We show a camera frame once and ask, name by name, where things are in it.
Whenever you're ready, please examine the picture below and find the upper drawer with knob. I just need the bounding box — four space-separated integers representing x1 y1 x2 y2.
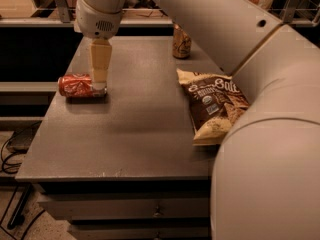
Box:
38 192 210 221

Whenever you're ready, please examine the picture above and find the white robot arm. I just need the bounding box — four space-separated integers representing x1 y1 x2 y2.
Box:
154 0 320 240

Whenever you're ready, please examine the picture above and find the black power adapter box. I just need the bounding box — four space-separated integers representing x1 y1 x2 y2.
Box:
6 129 36 153

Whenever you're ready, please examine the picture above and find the brown yellow chip bag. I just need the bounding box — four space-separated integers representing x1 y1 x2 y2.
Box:
176 69 249 146

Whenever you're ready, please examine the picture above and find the grey metal shelf rail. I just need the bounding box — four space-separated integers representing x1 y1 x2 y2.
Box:
0 0 320 27

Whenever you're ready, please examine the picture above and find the lower drawer with knob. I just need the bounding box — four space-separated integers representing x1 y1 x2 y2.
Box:
68 218 211 240

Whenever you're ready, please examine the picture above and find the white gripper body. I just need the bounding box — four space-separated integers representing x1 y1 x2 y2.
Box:
74 0 122 39

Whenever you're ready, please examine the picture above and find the grey drawer cabinet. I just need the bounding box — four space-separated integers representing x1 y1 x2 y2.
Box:
16 37 219 240

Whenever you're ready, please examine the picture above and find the drawer with knob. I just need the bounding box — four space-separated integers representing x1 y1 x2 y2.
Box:
68 218 211 240
38 192 210 221

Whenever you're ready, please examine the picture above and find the black cables left floor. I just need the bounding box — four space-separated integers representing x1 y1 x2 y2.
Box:
0 121 46 240

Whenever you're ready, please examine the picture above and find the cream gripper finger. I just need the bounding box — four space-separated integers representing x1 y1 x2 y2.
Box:
89 39 112 90

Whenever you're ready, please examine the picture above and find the red coke can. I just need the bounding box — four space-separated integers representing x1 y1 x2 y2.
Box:
58 73 107 98

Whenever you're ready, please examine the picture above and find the gold soda can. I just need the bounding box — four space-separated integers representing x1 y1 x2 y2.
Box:
172 24 192 59

